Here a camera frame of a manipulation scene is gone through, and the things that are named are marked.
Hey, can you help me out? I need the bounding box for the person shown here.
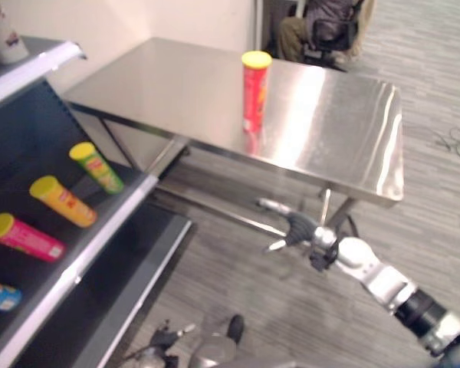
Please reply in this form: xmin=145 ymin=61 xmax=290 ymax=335
xmin=276 ymin=0 xmax=377 ymax=67

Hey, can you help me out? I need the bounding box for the blue chips can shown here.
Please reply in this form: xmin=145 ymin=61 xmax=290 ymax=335
xmin=0 ymin=281 xmax=23 ymax=313

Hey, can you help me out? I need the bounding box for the pink chips can yellow lid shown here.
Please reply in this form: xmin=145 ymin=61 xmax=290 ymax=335
xmin=0 ymin=212 xmax=67 ymax=264

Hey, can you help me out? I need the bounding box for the black cable on floor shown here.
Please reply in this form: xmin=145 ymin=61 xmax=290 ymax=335
xmin=432 ymin=126 xmax=460 ymax=163

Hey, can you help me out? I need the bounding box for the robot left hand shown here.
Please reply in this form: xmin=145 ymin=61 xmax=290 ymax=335
xmin=149 ymin=320 xmax=197 ymax=348

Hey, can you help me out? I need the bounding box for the orange chips can yellow lid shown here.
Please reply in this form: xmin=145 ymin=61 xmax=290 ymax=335
xmin=28 ymin=175 xmax=98 ymax=229

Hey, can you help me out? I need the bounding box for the green chips can yellow lid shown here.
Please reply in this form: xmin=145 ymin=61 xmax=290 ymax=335
xmin=68 ymin=141 xmax=125 ymax=196

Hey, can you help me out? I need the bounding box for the white paper cup with print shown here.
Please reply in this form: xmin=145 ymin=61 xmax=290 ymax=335
xmin=0 ymin=0 xmax=29 ymax=64

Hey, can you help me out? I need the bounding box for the stainless steel table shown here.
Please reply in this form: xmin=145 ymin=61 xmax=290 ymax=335
xmin=63 ymin=37 xmax=405 ymax=239

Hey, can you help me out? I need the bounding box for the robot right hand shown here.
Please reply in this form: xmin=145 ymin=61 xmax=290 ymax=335
xmin=255 ymin=196 xmax=315 ymax=255

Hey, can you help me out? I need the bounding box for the red chips can yellow lid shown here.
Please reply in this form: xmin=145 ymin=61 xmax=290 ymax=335
xmin=241 ymin=50 xmax=273 ymax=136

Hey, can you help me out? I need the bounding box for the grey metal store shelf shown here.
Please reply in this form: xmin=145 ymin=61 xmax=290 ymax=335
xmin=0 ymin=36 xmax=194 ymax=368

